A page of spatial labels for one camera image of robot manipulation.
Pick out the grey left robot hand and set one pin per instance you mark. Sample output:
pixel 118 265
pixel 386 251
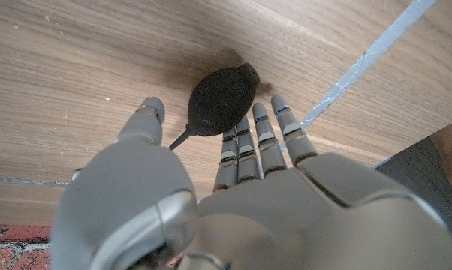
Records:
pixel 271 217

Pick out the grey tape table outline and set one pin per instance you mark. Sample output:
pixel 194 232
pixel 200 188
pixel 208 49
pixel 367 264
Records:
pixel 368 57

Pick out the red brick print backdrop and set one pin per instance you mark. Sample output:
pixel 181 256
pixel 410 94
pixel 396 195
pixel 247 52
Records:
pixel 8 255

